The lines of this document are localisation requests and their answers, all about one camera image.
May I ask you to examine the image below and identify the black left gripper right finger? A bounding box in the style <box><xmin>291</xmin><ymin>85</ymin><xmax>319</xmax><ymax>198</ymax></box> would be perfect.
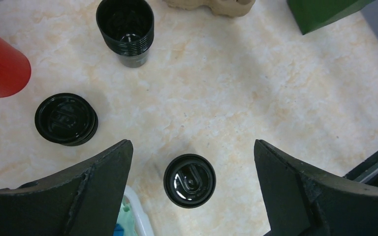
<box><xmin>254</xmin><ymin>140</ymin><xmax>378</xmax><ymax>236</ymax></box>

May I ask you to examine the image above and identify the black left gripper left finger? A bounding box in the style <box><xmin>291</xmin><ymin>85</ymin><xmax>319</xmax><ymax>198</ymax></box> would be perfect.
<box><xmin>0</xmin><ymin>140</ymin><xmax>133</xmax><ymax>236</ymax></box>

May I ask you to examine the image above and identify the black cup lid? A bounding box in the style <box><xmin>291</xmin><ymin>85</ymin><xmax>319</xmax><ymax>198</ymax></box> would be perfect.
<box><xmin>163</xmin><ymin>153</ymin><xmax>217</xmax><ymax>208</ymax></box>

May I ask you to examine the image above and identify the green brown paper bag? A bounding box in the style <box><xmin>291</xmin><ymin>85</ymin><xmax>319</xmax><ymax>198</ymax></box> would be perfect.
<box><xmin>286</xmin><ymin>0</ymin><xmax>374</xmax><ymax>35</ymax></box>

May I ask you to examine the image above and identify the mint green cloth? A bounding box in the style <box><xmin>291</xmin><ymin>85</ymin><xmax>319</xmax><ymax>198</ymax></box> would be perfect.
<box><xmin>116</xmin><ymin>199</ymin><xmax>138</xmax><ymax>236</ymax></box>

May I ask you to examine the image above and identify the blue cloth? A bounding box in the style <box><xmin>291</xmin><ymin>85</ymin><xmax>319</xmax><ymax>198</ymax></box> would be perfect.
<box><xmin>113</xmin><ymin>224</ymin><xmax>124</xmax><ymax>236</ymax></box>

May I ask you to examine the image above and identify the white plastic basket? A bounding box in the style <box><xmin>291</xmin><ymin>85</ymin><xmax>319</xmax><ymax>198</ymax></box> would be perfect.
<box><xmin>123</xmin><ymin>185</ymin><xmax>155</xmax><ymax>236</ymax></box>

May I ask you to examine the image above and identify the red cup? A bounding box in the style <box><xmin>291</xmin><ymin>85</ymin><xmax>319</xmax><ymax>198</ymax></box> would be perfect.
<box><xmin>0</xmin><ymin>38</ymin><xmax>32</xmax><ymax>98</ymax></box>

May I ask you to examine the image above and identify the cardboard cup carrier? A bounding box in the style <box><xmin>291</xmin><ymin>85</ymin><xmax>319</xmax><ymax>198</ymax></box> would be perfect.
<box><xmin>164</xmin><ymin>0</ymin><xmax>256</xmax><ymax>18</ymax></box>

